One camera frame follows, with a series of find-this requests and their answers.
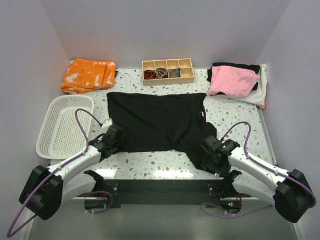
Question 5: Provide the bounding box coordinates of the black folded t-shirt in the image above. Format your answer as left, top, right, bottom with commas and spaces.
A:
206, 62, 261, 97

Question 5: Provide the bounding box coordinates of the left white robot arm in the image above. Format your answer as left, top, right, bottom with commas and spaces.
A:
19, 125, 126, 220

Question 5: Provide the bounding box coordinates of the orange white folded cloth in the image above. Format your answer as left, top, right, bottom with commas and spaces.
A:
61, 58, 117, 95

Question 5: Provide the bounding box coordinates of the black mounting base plate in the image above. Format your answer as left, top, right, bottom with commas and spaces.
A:
74, 179, 252, 210

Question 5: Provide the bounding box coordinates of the wooden compartment tray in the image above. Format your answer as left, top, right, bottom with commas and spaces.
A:
142, 58, 195, 87

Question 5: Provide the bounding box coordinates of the brown patterned rolled sock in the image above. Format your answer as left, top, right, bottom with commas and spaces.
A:
155, 67, 168, 79

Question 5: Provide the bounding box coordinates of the orange black rolled sock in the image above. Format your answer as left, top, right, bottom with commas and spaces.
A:
143, 70, 156, 80

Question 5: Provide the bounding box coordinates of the pink folded t-shirt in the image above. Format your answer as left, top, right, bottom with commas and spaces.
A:
208, 66, 261, 98

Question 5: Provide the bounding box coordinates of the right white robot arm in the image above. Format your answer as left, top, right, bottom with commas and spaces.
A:
201, 135, 317, 223

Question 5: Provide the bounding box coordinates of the black t-shirt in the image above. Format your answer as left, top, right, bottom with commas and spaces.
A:
206, 62, 261, 97
107, 92, 217, 170

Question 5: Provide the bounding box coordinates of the white plastic perforated basket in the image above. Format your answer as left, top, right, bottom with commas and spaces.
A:
36, 95, 95, 161

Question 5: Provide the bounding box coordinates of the grey folded sock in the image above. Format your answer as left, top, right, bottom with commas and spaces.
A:
169, 68, 181, 78

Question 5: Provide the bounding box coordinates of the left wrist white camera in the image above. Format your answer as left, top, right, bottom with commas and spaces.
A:
100, 118, 113, 132

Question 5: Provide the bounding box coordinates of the white folded t-shirt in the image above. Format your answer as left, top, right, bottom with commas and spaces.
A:
240, 64, 268, 109

